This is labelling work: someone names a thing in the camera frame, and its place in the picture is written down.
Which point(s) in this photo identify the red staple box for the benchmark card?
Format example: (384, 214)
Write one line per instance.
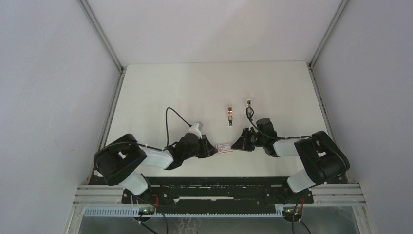
(224, 148)

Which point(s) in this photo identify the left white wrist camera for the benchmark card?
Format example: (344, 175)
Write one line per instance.
(196, 129)

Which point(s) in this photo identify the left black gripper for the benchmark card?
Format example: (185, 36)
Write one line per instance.
(207, 148)

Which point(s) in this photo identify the white slotted cable duct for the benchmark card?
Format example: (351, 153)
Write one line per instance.
(145, 212)

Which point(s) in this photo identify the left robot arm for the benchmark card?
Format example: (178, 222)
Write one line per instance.
(118, 161)

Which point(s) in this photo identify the left aluminium frame post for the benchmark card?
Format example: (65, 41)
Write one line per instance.
(103, 38)

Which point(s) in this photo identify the aluminium frame post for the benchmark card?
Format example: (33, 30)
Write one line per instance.
(311, 65)
(103, 38)

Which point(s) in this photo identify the right aluminium frame post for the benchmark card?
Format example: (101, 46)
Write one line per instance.
(311, 65)

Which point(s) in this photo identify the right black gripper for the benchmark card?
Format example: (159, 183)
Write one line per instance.
(242, 144)

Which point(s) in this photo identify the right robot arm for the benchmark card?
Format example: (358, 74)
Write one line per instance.
(321, 158)

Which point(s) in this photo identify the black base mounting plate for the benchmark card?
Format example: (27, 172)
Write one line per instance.
(217, 194)

